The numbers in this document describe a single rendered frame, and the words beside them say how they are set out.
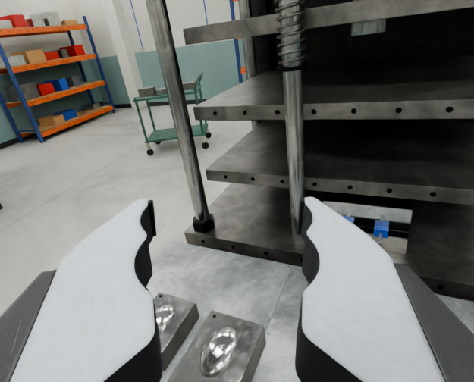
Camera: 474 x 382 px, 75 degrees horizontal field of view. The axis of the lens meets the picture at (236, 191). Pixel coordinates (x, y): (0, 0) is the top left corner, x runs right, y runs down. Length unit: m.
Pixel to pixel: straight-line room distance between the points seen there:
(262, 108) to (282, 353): 0.71
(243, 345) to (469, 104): 0.81
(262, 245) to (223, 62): 6.50
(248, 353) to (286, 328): 0.16
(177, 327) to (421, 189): 0.80
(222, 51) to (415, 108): 6.63
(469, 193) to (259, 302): 0.67
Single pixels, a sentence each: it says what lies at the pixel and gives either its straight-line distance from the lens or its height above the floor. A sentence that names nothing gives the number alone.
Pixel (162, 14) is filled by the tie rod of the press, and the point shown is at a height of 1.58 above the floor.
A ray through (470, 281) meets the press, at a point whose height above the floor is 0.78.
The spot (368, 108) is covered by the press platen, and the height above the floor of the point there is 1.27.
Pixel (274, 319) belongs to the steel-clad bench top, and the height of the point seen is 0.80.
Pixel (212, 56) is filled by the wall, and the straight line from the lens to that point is 7.53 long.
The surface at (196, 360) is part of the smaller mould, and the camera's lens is 0.80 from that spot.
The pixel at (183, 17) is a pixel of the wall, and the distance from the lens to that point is 7.77.
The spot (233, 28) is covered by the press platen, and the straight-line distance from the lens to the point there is 1.07.
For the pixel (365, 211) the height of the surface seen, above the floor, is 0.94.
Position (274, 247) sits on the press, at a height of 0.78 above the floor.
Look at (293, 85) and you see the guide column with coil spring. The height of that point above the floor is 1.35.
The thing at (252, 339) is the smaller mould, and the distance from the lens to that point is 0.80.
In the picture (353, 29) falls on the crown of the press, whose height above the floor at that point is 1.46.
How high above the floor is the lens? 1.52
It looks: 28 degrees down
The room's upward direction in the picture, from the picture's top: 8 degrees counter-clockwise
